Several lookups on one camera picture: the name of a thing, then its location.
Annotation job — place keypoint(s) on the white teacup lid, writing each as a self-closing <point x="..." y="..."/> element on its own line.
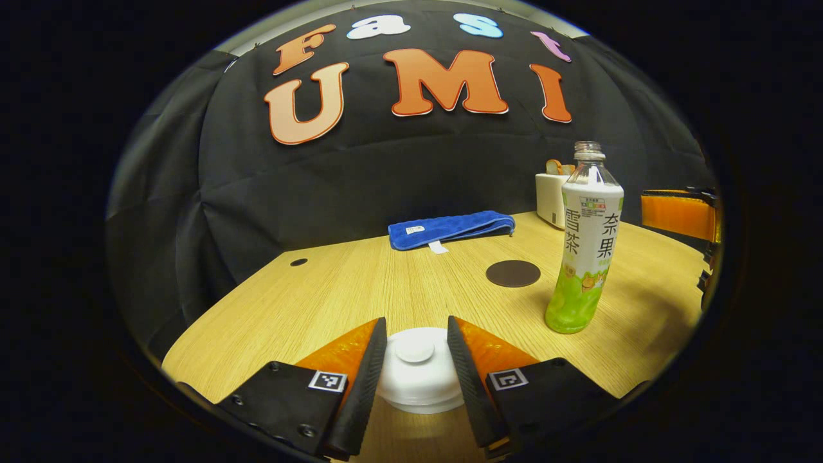
<point x="418" y="366"/>

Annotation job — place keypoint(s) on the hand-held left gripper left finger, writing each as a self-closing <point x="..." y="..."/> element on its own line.
<point x="368" y="386"/>

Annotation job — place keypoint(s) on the white toaster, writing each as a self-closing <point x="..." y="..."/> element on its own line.
<point x="550" y="199"/>

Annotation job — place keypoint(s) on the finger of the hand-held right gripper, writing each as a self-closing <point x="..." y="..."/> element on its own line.
<point x="678" y="215"/>

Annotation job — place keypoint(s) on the blue towel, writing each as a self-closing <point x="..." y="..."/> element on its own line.
<point x="450" y="228"/>

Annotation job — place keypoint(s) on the dark brown round coaster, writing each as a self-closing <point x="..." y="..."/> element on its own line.
<point x="512" y="273"/>

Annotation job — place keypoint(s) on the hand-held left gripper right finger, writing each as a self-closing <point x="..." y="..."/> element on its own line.
<point x="468" y="386"/>

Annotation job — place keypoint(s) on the green label water bottle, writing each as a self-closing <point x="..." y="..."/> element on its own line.
<point x="588" y="244"/>

